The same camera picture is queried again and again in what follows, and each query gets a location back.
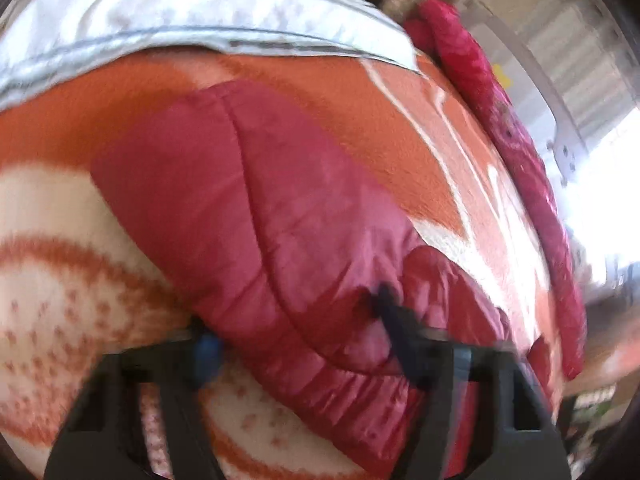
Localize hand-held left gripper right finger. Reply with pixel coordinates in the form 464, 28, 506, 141
375, 282, 573, 480

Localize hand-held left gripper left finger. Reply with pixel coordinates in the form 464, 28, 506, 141
44, 317, 226, 480

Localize red padded jacket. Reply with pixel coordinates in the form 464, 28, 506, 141
90, 80, 566, 480

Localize orange and white blanket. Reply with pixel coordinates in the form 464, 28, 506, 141
0, 52, 566, 480

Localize red floral quilt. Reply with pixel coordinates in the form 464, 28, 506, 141
402, 0, 588, 381

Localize white bed sheet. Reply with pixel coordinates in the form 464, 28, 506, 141
0, 0, 421, 111

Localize grey bed rail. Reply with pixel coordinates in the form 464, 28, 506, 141
457, 0, 591, 186

